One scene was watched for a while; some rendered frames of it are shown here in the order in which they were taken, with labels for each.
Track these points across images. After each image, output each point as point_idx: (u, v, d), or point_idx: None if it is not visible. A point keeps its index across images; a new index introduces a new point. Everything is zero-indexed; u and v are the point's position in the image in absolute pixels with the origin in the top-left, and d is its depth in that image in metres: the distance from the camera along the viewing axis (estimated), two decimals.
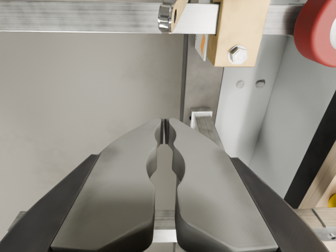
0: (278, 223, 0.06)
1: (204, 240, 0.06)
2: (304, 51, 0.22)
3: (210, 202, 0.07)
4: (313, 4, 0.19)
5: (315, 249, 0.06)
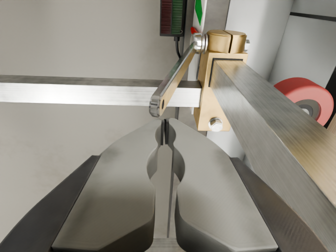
0: (278, 223, 0.06)
1: (204, 240, 0.06)
2: None
3: (210, 202, 0.07)
4: None
5: (315, 249, 0.06)
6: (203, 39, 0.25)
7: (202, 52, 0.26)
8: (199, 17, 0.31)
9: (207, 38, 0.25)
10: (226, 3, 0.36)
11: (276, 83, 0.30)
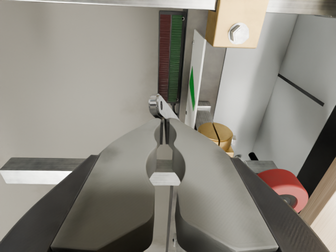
0: (279, 223, 0.06)
1: (204, 240, 0.06)
2: None
3: (211, 202, 0.07)
4: None
5: (315, 249, 0.06)
6: None
7: None
8: (192, 102, 0.34)
9: None
10: (218, 77, 0.40)
11: (261, 162, 0.34)
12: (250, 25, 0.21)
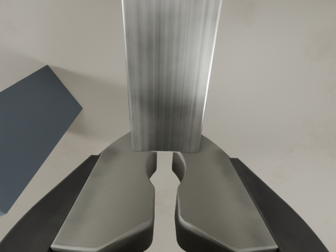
0: (278, 224, 0.06)
1: (204, 241, 0.06)
2: None
3: (210, 203, 0.07)
4: None
5: (314, 250, 0.06)
6: None
7: None
8: None
9: None
10: None
11: None
12: None
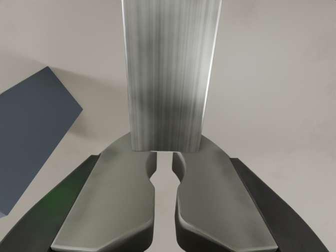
0: (278, 224, 0.06)
1: (204, 241, 0.06)
2: None
3: (210, 203, 0.07)
4: None
5: (315, 250, 0.06)
6: None
7: None
8: None
9: None
10: None
11: None
12: None
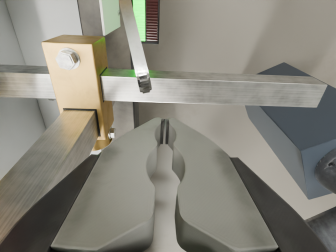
0: (278, 223, 0.06)
1: (204, 240, 0.06)
2: None
3: (210, 202, 0.07)
4: None
5: (315, 249, 0.06)
6: None
7: None
8: None
9: None
10: None
11: None
12: (59, 66, 0.21)
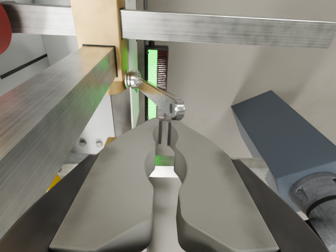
0: (280, 225, 0.06)
1: (205, 241, 0.06)
2: None
3: (212, 204, 0.07)
4: (3, 38, 0.21)
5: (316, 251, 0.06)
6: (128, 85, 0.28)
7: (128, 72, 0.28)
8: None
9: (125, 85, 0.28)
10: None
11: None
12: None
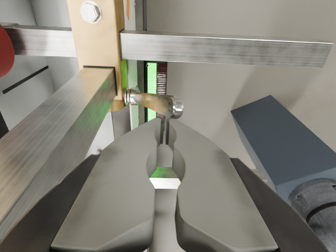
0: (278, 224, 0.06)
1: (204, 241, 0.06)
2: None
3: (210, 203, 0.07)
4: (6, 62, 0.22)
5: (315, 250, 0.06)
6: (128, 101, 0.28)
7: (128, 89, 0.28)
8: None
9: (125, 102, 0.28)
10: None
11: None
12: None
